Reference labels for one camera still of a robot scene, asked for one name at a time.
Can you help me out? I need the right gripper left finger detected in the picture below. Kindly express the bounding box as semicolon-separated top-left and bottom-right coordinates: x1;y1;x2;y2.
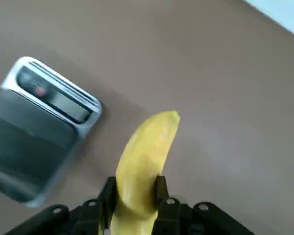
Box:
4;176;118;235

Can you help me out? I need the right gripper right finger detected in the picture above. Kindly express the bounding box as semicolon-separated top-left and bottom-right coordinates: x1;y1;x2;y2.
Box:
153;175;255;235

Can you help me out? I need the yellow banana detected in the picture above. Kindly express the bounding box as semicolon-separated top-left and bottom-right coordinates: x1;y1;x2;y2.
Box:
109;110;181;235

